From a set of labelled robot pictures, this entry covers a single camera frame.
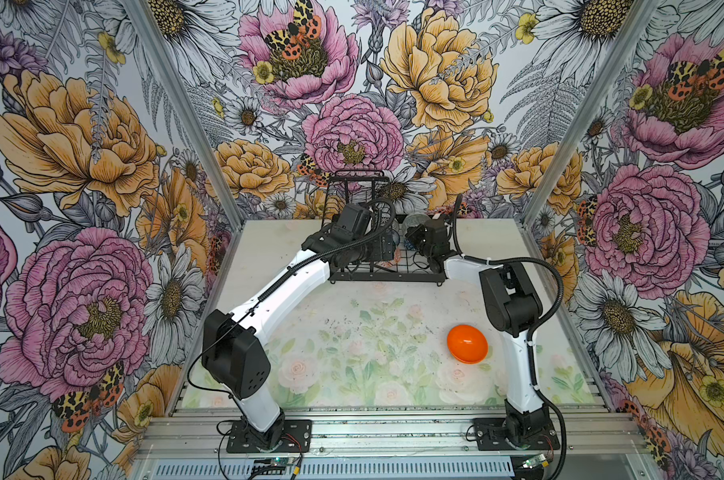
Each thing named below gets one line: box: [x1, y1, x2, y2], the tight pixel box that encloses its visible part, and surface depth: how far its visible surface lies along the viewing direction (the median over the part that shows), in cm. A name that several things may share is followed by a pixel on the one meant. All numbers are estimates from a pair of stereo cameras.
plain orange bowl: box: [447, 324, 489, 364], surface depth 87 cm
